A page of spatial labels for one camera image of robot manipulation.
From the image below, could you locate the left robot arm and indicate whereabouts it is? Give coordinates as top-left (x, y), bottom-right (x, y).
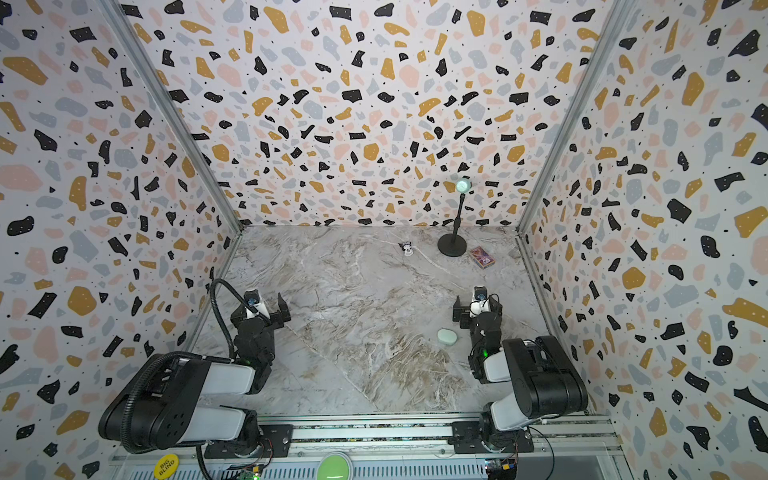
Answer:
top-left (98, 290), bottom-right (291, 458)

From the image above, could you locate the green round button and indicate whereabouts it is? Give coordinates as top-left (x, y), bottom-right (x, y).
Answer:
top-left (315, 452), bottom-right (354, 480)

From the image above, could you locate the small black purple figurine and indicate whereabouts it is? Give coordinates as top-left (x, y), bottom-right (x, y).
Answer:
top-left (399, 241), bottom-right (414, 257)

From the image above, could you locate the aluminium front rail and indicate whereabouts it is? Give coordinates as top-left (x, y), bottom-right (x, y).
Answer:
top-left (110, 411), bottom-right (622, 463)

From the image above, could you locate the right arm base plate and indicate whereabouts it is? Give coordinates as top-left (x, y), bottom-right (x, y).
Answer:
top-left (448, 420), bottom-right (534, 455)

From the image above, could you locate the mint green charging case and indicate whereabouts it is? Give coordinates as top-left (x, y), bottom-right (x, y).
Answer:
top-left (437, 328), bottom-right (458, 346)

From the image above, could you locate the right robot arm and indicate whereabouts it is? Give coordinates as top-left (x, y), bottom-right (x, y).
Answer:
top-left (449, 288), bottom-right (588, 454)

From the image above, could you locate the black microphone stand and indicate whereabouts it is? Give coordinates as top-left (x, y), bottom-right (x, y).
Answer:
top-left (437, 178), bottom-right (472, 258)

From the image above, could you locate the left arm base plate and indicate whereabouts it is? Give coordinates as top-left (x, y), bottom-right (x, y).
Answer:
top-left (204, 424), bottom-right (294, 462)

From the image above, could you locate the yellow round sticker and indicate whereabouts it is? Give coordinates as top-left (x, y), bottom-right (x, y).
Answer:
top-left (153, 454), bottom-right (180, 480)

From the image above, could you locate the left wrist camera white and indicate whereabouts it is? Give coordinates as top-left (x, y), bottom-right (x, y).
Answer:
top-left (243, 289), bottom-right (270, 320)

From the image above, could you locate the colourful card box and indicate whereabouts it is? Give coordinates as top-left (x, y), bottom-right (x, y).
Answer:
top-left (469, 247), bottom-right (496, 269)

